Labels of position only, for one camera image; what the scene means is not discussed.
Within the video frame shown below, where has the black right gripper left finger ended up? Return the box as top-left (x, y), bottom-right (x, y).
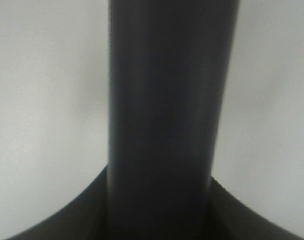
top-left (10, 168), bottom-right (107, 240)

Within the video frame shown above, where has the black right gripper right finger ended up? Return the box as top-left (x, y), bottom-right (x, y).
top-left (209, 179), bottom-right (298, 240)

